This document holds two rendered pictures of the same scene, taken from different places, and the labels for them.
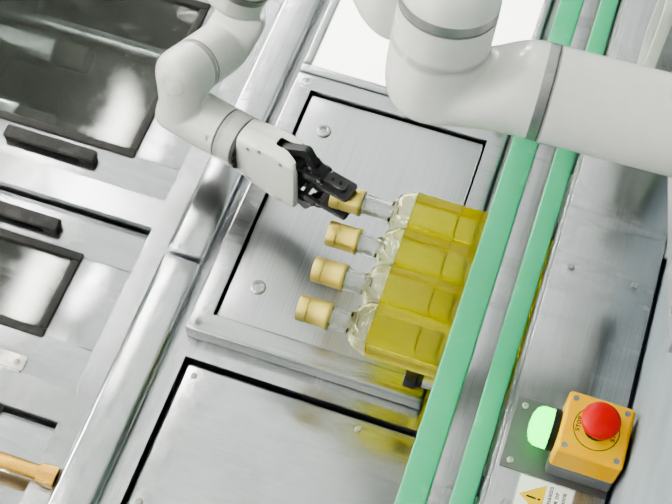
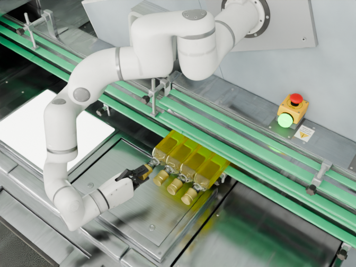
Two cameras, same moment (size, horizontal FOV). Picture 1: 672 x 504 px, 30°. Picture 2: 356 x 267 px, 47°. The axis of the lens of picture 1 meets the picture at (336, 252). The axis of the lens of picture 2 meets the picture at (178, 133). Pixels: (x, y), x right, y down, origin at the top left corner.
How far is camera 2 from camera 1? 0.95 m
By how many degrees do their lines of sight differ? 41
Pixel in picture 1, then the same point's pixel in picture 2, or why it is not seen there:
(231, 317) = (161, 241)
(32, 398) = not seen: outside the picture
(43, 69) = not seen: outside the picture
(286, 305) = (163, 220)
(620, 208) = (203, 83)
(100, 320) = not seen: outside the picture
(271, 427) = (208, 243)
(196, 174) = (84, 239)
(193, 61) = (71, 191)
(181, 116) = (82, 214)
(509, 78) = (220, 35)
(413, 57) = (207, 50)
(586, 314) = (240, 103)
